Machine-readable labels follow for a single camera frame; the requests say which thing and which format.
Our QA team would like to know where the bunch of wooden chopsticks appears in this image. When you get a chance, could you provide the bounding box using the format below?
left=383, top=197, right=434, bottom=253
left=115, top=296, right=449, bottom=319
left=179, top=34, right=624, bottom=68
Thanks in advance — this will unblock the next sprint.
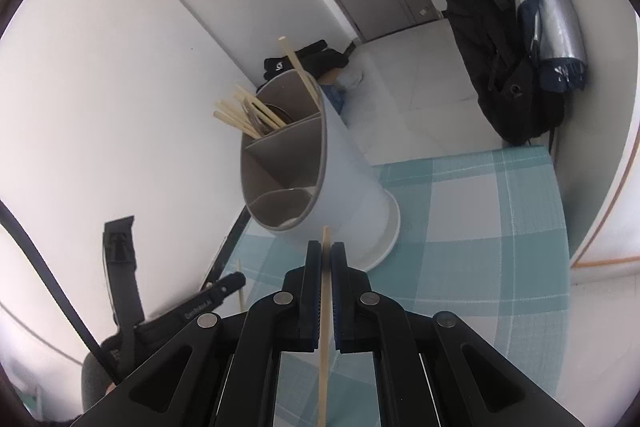
left=213, top=84, right=288, bottom=140

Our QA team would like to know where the black clothes heap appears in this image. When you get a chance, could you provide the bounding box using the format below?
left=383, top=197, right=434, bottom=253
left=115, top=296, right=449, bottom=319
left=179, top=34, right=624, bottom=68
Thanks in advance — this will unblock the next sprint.
left=263, top=39, right=348, bottom=82

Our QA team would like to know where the white grey utensil holder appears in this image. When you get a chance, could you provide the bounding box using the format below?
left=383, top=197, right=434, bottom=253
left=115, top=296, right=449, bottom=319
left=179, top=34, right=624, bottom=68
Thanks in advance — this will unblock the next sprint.
left=239, top=68, right=402, bottom=273

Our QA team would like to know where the black hanging jacket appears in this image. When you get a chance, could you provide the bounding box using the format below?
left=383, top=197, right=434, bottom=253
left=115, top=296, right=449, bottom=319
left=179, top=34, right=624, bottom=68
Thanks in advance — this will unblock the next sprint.
left=427, top=0, right=566, bottom=146

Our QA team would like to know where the metal spoon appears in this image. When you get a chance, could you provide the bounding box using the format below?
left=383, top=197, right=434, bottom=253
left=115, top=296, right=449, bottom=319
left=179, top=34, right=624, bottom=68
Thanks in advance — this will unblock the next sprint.
left=242, top=99, right=268, bottom=132

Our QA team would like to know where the blue cardboard box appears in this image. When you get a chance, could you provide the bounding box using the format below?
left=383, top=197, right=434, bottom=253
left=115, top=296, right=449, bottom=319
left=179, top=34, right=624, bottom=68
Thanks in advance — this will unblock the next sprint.
left=320, top=82, right=346, bottom=112

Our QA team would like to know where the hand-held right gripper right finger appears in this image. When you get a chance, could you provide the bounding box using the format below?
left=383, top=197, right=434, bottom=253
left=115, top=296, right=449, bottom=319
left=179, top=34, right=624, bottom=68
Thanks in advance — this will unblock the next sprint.
left=329, top=241, right=586, bottom=427

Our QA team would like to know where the pale bamboo chopstick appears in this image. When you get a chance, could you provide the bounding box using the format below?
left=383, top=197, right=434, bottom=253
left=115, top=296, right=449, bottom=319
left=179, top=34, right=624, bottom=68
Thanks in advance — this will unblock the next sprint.
left=278, top=36, right=323, bottom=112
left=316, top=226, right=331, bottom=427

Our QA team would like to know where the teal checkered tablecloth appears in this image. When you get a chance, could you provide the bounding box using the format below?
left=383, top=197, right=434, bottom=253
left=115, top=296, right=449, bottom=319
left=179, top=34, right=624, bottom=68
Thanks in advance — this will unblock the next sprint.
left=235, top=146, right=571, bottom=427

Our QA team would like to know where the small white plastic bag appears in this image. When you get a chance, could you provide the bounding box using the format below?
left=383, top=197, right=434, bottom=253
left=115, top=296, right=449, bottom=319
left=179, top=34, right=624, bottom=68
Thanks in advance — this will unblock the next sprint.
left=336, top=66, right=365, bottom=90

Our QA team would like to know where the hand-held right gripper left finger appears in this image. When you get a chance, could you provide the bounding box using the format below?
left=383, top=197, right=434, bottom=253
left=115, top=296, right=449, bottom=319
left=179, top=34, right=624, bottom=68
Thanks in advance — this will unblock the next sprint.
left=70, top=240, right=323, bottom=427

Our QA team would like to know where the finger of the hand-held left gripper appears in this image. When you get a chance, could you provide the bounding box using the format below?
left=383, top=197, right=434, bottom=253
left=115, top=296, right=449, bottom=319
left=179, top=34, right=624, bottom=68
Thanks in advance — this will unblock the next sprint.
left=200, top=271, right=247, bottom=304

